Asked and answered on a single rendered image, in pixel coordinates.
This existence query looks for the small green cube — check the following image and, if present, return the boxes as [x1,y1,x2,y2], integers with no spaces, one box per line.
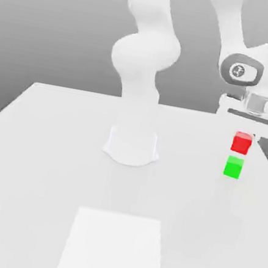
[222,154,245,180]

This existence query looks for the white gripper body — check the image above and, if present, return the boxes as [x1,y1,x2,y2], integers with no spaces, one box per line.
[212,93,268,142]

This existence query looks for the small red cube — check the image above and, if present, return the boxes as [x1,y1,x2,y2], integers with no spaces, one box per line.
[229,130,254,157]

